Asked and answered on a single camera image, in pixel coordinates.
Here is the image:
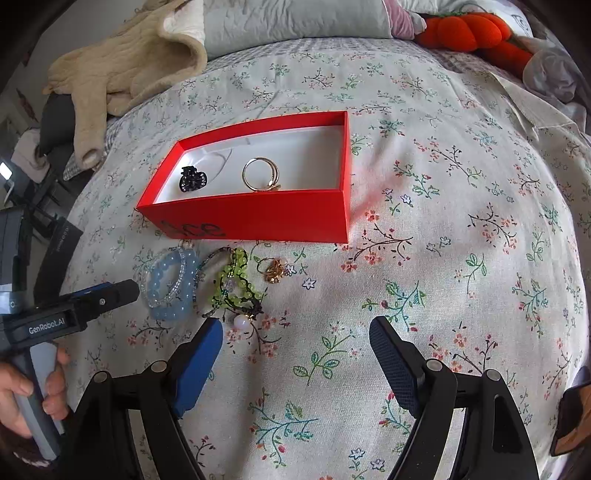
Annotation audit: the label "orange pumpkin plush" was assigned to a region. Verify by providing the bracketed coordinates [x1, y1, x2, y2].
[415, 13, 533, 78]

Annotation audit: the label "black booklet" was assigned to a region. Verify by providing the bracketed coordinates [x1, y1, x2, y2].
[33, 217, 83, 305]

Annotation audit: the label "black flower hair clip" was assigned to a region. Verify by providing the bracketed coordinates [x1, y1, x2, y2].
[178, 165, 207, 193]

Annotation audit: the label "left hand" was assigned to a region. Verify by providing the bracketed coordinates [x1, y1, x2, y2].
[0, 347, 71, 439]

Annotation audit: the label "clear crystal bead bracelet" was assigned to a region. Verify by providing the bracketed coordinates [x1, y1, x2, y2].
[145, 248, 195, 309]

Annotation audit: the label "gold flower ring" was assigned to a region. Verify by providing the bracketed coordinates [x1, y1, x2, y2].
[254, 256, 298, 285]

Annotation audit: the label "green bead bracelet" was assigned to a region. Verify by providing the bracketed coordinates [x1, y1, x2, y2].
[209, 247, 267, 319]

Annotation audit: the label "crumpled grey clothes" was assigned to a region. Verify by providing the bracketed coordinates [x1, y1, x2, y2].
[520, 37, 590, 128]

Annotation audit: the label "gold spiral bangle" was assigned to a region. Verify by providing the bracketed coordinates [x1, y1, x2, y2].
[242, 157, 280, 192]

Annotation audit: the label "smartphone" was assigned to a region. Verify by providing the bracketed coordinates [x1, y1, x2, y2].
[550, 382, 591, 456]

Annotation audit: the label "dark seed bead necklace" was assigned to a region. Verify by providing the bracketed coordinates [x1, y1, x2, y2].
[193, 247, 242, 319]

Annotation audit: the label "grey pillow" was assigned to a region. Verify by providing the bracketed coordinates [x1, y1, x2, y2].
[204, 0, 415, 59]

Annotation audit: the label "beige fleece blanket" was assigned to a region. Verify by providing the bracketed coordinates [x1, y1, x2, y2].
[44, 1, 207, 170]

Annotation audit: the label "floral bed sheet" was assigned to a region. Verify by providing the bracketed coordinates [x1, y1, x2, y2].
[64, 40, 590, 479]

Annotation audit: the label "light blue bead bracelet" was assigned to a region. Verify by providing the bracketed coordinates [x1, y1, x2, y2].
[143, 247, 202, 322]

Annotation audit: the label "red jewelry box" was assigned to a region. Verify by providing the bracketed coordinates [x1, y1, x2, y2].
[136, 111, 352, 243]

